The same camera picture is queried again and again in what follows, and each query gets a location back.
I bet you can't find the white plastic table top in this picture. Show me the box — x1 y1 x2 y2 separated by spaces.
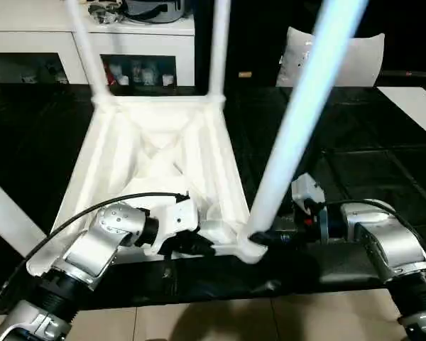
25 94 271 278

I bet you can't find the white plastic table leg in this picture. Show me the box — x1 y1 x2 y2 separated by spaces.
0 171 48 259
65 0 111 104
206 0 233 102
246 0 371 247

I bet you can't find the black table mat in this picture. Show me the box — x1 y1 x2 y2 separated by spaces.
0 83 426 318

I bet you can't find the white flat board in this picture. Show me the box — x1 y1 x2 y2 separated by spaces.
376 86 426 146

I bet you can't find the grey cushion with metal fittings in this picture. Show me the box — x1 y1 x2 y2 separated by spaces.
275 26 386 88

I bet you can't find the black bar with red light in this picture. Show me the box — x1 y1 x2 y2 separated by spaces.
382 70 426 78

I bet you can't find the white glass-door cabinet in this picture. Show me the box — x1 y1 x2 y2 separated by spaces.
0 6 196 87

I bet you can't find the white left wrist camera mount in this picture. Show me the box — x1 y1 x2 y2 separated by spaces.
143 197 200 256

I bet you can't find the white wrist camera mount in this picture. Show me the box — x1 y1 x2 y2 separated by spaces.
143 197 200 256
290 172 331 246

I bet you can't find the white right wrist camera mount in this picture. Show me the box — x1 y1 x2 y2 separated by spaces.
290 172 331 246

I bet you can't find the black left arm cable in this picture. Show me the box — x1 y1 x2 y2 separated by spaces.
0 191 192 315

